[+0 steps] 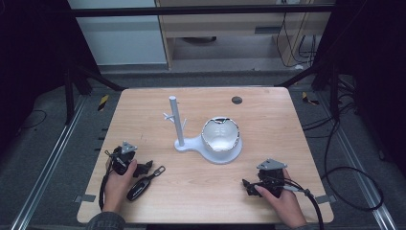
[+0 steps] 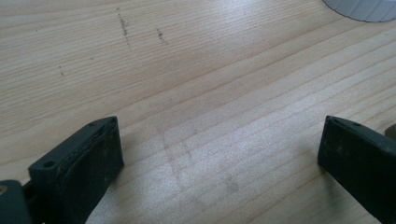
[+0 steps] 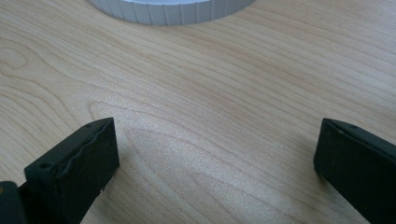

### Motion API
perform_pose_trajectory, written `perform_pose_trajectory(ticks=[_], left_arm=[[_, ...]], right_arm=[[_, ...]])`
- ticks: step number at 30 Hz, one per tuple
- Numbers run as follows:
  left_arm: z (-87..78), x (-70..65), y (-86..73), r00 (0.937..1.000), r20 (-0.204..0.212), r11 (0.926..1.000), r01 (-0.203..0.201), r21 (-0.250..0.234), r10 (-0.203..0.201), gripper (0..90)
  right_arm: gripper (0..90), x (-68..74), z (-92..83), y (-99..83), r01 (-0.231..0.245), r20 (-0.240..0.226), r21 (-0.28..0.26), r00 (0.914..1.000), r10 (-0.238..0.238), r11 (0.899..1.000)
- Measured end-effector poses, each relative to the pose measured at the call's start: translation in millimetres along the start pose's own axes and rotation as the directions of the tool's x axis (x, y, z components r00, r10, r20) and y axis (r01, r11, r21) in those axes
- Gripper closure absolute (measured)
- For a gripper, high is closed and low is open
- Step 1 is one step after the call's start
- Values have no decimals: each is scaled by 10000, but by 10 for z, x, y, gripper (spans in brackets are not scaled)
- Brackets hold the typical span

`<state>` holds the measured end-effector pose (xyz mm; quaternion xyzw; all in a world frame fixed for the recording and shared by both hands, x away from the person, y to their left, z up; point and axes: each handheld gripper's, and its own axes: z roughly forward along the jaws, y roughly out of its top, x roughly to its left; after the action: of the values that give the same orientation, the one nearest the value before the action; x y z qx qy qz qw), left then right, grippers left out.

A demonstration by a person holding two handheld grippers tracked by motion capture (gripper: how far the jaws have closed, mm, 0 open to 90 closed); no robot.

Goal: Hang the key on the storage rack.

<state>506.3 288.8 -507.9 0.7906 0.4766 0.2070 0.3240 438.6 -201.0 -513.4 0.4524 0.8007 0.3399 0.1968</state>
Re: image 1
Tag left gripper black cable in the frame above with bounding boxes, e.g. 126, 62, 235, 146
98, 149, 120, 213

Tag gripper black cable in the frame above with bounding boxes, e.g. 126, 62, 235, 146
98, 149, 120, 213
275, 177, 326, 230

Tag looped black floor cable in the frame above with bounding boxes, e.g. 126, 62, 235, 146
320, 118, 385, 213

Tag black frame stand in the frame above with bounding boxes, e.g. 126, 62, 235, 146
274, 58, 342, 123
62, 58, 127, 126

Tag person's right hand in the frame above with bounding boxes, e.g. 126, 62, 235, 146
254, 168, 308, 229

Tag metal floor rail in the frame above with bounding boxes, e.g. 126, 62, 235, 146
317, 91, 399, 230
9, 95, 88, 230

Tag hanging black cables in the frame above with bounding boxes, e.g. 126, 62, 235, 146
275, 11, 318, 69

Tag thin black floor cable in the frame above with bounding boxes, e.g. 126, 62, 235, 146
18, 108, 49, 130

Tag grey tape piece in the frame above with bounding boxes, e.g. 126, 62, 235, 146
73, 194, 97, 204
314, 194, 338, 205

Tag yellow black tape strip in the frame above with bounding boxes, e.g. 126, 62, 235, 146
97, 94, 110, 112
301, 91, 321, 106

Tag person's left hand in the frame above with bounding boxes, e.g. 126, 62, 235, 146
102, 158, 139, 214

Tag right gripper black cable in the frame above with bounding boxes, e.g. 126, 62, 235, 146
275, 177, 326, 230

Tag wooden desk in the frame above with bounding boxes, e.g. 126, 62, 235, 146
154, 0, 336, 70

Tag white key stand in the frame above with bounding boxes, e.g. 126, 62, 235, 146
163, 95, 244, 166

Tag white cabinet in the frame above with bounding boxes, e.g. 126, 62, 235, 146
67, 0, 169, 67

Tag black horizontal bar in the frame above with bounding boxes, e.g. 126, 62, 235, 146
68, 4, 336, 18

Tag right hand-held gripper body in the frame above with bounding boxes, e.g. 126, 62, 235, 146
256, 158, 288, 199

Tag black car key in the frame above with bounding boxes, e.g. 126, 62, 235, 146
125, 165, 167, 202

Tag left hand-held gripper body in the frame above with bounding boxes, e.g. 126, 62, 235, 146
109, 141, 139, 176

